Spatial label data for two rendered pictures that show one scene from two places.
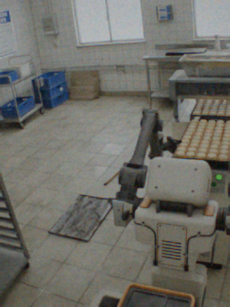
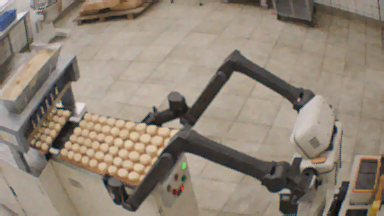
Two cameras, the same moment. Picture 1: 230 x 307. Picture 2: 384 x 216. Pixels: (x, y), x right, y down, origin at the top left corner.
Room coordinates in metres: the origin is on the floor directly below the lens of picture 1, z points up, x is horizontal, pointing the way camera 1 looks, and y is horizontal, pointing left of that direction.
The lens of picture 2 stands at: (1.29, 1.13, 2.29)
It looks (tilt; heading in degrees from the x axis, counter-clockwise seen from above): 35 degrees down; 274
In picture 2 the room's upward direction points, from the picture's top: 11 degrees counter-clockwise
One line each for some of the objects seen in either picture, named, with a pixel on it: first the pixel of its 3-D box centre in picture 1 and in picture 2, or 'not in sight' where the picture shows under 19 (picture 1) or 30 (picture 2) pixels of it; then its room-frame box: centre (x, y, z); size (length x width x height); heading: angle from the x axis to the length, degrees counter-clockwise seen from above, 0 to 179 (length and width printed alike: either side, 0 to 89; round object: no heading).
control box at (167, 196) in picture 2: (205, 180); (174, 182); (1.53, -0.51, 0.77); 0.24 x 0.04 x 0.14; 65
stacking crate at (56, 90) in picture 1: (50, 89); not in sight; (6.23, 1.05, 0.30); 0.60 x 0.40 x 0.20; 152
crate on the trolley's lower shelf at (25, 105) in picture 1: (17, 106); not in sight; (5.43, 1.55, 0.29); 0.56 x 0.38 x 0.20; 160
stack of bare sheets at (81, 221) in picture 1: (83, 216); not in sight; (2.38, 0.35, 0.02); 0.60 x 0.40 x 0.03; 153
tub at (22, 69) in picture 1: (16, 70); not in sight; (5.59, 1.49, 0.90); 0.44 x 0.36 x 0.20; 71
